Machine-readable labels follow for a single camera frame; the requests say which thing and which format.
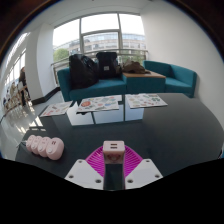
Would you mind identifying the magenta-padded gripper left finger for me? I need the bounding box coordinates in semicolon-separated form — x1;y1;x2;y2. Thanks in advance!
64;146;107;191

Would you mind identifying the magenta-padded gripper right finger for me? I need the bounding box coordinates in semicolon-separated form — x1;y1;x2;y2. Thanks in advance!
123;146;165;191

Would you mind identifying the pink charger block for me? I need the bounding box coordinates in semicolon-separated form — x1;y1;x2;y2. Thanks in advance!
102;140;126;165

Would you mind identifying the printed paper sheet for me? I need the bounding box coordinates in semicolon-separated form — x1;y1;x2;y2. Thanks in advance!
125;92;169;110
38;100;74;118
75;95;121;115

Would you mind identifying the wood-topped teal side table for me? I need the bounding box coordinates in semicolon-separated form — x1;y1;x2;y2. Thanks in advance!
121;71;167;95

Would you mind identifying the glossy black backpack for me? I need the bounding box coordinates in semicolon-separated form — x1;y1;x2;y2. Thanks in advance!
68;53;100;91

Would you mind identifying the brown jacket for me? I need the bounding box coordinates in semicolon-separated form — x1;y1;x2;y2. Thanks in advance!
121;59;152;75

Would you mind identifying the person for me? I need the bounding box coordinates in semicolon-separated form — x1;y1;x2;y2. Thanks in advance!
18;66;31;107
8;82;19;107

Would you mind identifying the metal balcony railing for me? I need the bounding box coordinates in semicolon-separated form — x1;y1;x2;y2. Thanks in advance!
50;48;149;85

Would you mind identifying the black backpack with label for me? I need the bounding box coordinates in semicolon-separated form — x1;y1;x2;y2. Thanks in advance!
95;51;122;80

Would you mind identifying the large glass window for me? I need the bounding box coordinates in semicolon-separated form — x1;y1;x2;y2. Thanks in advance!
52;12;148;85

